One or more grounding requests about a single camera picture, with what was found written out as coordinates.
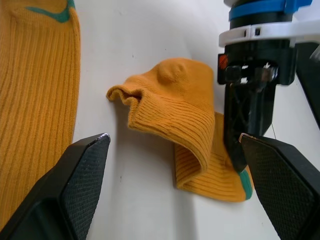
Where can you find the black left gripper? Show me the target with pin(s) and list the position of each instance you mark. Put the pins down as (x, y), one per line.
(262, 53)

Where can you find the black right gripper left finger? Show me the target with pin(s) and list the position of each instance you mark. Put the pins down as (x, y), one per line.
(62, 190)

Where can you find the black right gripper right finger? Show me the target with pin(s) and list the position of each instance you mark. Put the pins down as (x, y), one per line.
(287, 190)

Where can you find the yellow ribbed sock green band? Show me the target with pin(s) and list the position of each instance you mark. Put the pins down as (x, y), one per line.
(182, 107)

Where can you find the dark flat object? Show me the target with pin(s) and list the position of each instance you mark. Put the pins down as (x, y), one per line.
(308, 80)

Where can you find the yellow ribbed sock green mark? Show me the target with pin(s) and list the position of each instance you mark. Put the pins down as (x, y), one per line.
(35, 95)

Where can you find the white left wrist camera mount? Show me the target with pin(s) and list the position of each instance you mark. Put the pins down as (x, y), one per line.
(267, 31)

